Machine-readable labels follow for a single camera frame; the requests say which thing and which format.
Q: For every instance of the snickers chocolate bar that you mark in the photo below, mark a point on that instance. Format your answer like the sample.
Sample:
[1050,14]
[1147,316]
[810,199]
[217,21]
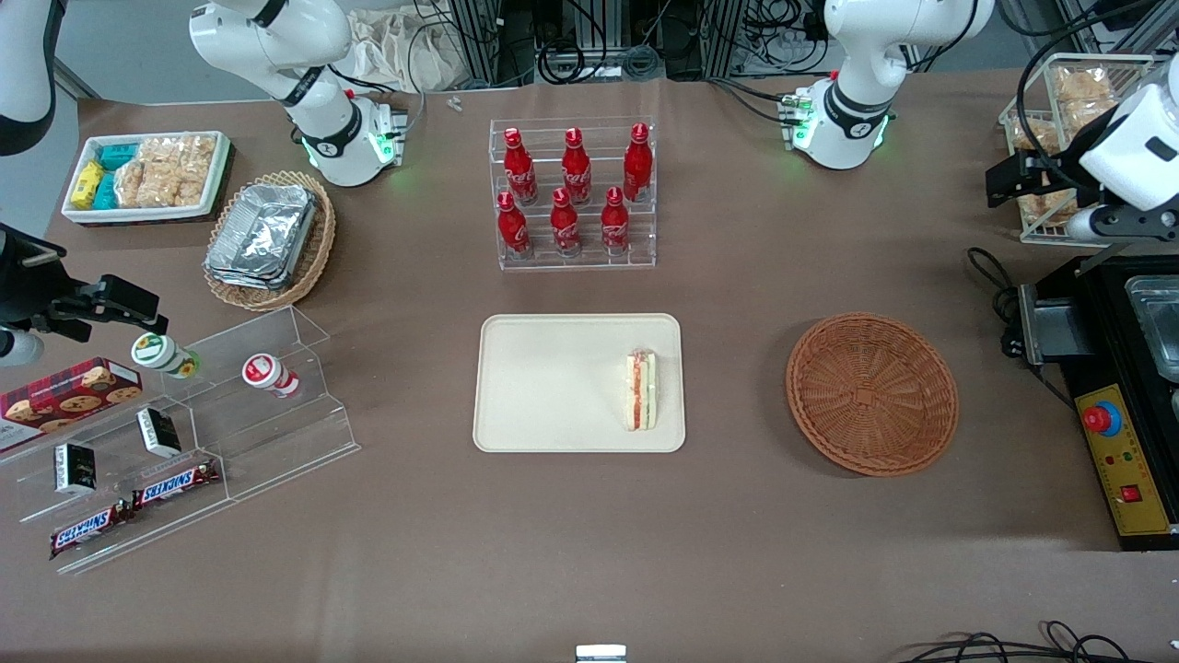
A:
[175,483]
[87,531]

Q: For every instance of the small black white box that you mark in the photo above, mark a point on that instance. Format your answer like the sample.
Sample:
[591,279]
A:
[75,468]
[158,433]

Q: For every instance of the white rectangular snack tray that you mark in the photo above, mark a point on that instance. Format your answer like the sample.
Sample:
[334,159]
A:
[147,215]

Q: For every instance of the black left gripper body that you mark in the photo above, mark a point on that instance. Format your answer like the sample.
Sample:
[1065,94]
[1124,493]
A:
[1056,170]

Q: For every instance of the clear bag rice crackers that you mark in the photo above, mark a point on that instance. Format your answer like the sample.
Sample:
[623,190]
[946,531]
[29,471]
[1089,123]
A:
[143,180]
[193,170]

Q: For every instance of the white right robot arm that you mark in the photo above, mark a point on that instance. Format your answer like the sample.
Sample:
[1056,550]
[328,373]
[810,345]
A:
[327,124]

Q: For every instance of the red plaid cookie box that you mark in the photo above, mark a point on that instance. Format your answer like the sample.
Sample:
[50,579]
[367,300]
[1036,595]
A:
[64,396]

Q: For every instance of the yellow emergency stop control box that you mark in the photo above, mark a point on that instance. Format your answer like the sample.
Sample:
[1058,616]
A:
[1128,470]

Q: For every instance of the red lid yogurt bottle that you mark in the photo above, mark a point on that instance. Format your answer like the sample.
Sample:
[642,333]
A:
[267,373]

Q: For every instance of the bagged bread snack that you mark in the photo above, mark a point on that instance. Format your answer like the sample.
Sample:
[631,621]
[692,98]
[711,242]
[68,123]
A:
[1036,135]
[1082,92]
[1055,207]

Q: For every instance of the black machine with emergency button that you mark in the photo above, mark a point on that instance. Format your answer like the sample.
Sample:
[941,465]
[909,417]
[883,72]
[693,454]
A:
[1105,350]

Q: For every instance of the red cola bottle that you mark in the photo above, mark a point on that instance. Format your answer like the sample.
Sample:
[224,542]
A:
[513,228]
[637,166]
[520,170]
[615,224]
[577,170]
[566,226]

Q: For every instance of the teal snack pack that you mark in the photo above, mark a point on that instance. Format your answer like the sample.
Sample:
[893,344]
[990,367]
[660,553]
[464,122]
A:
[107,191]
[118,156]

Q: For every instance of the stacked aluminium foil containers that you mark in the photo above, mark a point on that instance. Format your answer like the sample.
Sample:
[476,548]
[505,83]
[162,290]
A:
[262,235]

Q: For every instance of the white cloth bag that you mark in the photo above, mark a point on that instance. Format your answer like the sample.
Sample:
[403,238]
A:
[405,51]

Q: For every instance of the triangular sandwich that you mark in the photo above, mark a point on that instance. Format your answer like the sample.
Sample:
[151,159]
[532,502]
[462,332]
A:
[641,391]

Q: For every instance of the round brown wicker basket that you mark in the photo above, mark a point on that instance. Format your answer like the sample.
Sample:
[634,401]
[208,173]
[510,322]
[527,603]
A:
[870,396]

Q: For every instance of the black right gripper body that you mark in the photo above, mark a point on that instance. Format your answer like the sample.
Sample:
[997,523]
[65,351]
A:
[26,285]

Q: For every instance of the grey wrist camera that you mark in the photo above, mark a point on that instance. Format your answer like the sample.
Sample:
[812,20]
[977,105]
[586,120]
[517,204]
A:
[1124,224]
[18,348]

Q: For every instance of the oval light wicker basket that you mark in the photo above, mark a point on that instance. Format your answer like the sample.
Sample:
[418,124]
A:
[313,258]

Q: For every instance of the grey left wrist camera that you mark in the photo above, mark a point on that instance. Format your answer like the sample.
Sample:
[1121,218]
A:
[1124,224]

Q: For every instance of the yellow snack pack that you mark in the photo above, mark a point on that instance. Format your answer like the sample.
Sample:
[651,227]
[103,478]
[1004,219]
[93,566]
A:
[87,184]

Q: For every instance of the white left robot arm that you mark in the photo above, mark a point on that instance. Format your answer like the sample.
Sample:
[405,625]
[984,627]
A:
[852,110]

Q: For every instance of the clear plastic container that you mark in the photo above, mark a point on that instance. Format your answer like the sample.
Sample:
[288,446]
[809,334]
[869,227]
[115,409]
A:
[1156,313]

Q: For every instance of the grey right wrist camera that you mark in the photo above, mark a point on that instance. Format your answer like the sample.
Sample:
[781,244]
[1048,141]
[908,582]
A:
[18,348]

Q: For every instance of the beige rectangular tray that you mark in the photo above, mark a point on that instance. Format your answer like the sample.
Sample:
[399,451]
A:
[553,382]

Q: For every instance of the clear acrylic bottle rack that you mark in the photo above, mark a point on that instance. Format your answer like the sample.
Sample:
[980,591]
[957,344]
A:
[543,262]

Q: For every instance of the green lid yogurt bottle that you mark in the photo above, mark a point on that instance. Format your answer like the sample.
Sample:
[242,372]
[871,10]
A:
[161,353]

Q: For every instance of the clear acrylic stepped shelf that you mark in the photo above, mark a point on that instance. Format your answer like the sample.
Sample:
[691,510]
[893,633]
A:
[276,433]

